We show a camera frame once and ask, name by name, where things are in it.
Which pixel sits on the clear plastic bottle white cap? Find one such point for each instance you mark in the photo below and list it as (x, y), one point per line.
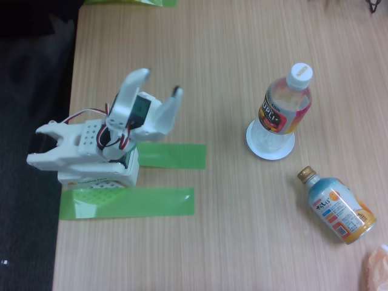
(279, 115)

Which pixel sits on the orange drink bottle gold cap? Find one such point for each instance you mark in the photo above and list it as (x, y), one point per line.
(339, 206)

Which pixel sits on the short green tape strip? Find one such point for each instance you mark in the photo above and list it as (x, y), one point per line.
(175, 156)

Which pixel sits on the long green tape strip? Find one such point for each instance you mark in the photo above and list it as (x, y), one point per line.
(136, 202)

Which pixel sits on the green plastic sheet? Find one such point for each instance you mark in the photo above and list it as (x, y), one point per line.
(166, 3)

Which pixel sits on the white round plate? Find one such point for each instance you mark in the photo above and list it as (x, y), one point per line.
(271, 156)

